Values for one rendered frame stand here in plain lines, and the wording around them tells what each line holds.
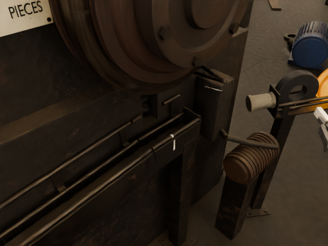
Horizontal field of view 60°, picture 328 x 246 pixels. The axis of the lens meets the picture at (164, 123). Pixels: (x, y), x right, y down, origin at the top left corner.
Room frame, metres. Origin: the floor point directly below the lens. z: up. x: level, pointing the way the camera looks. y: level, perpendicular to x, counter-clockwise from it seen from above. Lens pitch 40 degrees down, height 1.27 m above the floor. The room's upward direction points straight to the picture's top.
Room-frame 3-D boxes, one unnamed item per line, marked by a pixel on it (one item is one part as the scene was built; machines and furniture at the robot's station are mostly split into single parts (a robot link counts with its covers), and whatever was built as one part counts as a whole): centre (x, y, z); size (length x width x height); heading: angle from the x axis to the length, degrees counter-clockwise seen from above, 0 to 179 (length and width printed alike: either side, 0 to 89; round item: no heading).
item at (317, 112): (0.70, -0.50, 0.71); 0.07 x 0.01 x 0.03; 8
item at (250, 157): (0.76, -0.34, 0.27); 0.22 x 0.13 x 0.53; 133
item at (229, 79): (0.80, -0.17, 0.68); 0.11 x 0.08 x 0.24; 43
